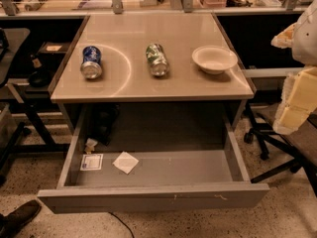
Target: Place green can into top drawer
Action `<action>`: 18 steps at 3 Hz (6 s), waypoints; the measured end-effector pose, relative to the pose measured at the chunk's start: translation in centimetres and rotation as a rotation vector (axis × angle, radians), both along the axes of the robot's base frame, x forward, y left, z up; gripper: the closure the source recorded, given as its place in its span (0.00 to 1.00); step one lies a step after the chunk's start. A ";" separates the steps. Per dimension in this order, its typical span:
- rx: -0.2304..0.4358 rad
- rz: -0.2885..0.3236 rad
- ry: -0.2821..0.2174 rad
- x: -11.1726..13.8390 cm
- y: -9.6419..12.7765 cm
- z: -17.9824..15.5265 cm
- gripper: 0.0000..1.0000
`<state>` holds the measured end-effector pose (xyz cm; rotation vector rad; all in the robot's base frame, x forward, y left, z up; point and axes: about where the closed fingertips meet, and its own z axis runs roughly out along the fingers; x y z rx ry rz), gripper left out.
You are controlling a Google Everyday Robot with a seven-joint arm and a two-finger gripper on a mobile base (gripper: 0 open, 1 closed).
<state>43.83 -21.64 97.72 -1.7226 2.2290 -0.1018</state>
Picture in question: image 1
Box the blue soda can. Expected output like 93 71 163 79
80 46 102 79

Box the white square paper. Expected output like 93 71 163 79
113 152 139 175

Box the open grey drawer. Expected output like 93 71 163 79
38 102 268 213

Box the crumpled paper scrap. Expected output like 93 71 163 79
84 138 98 154

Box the black floor cable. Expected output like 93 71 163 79
108 211 137 238

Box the white bowl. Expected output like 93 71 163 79
192 46 238 75

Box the green soda can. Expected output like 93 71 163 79
146 43 169 77

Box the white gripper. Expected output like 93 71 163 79
270 3 317 135

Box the black office chair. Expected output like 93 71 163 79
244 103 317 196

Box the black shoe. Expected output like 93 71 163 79
0 200 42 238

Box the blue-bordered label card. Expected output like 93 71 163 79
80 154 103 171

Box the black side desk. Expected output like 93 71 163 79
0 27 72 186

